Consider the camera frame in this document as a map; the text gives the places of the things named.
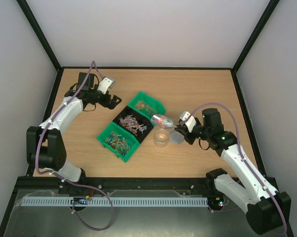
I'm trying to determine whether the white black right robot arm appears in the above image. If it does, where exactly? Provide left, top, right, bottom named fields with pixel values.
left=175, top=114, right=291, bottom=235

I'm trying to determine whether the controller circuit board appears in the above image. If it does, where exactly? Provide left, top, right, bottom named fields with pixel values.
left=209, top=195, right=230, bottom=206
left=70, top=195, right=93, bottom=205

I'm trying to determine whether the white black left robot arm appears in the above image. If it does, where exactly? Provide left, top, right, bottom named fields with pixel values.
left=26, top=89, right=122, bottom=183

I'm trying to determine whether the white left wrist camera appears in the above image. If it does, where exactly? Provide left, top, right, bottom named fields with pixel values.
left=97, top=77, right=115, bottom=94

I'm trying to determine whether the silver metal scoop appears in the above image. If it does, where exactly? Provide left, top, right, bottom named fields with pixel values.
left=150, top=114, right=175, bottom=130

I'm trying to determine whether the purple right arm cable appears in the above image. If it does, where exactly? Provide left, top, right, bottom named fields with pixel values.
left=187, top=103, right=288, bottom=235

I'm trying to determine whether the clear plastic candy jar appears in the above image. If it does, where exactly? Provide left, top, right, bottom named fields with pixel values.
left=153, top=128, right=170, bottom=148

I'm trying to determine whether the right controller circuit board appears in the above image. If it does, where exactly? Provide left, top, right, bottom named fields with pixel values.
left=209, top=195, right=230, bottom=206

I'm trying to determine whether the left controller circuit board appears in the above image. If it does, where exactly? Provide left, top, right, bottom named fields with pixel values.
left=70, top=195, right=93, bottom=205

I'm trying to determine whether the black bin with lollipops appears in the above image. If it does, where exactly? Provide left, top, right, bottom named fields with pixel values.
left=112, top=106, right=154, bottom=144

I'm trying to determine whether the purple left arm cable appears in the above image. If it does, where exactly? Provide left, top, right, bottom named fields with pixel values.
left=35, top=60, right=114, bottom=231

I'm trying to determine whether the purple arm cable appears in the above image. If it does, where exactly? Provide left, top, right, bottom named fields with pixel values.
left=187, top=103, right=288, bottom=235
left=35, top=60, right=114, bottom=231

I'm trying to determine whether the light blue slotted cable duct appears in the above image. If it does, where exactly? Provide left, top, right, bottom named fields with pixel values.
left=21, top=197, right=208, bottom=207

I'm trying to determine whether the silver metal jar lid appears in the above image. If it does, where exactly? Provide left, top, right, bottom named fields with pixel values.
left=169, top=130, right=185, bottom=145

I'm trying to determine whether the black aluminium frame rail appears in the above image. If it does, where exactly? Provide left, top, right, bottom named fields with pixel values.
left=13, top=176, right=223, bottom=197

